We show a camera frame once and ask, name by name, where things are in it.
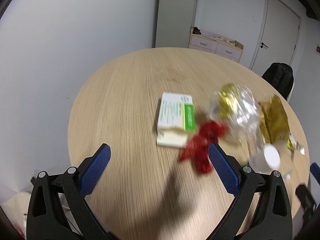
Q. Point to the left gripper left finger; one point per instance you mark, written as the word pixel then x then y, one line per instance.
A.
pixel 46 218

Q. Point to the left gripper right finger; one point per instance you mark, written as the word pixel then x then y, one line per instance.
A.
pixel 272 217

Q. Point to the red wrapper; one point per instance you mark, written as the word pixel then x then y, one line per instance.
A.
pixel 196 148

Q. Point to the white paper bag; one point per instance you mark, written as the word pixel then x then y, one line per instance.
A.
pixel 16 210

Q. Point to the gold snack bag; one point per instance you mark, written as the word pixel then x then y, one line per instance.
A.
pixel 274 124

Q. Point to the white plastic chair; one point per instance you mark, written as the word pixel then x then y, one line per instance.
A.
pixel 290 94

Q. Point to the crushed clear plastic bottle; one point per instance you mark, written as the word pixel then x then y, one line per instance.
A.
pixel 236 105

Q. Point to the green white medicine box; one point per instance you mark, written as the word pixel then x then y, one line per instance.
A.
pixel 176 120

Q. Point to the white door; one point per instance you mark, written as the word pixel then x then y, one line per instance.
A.
pixel 279 36

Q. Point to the pink drawer cabinet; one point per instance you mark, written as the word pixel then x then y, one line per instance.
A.
pixel 215 44

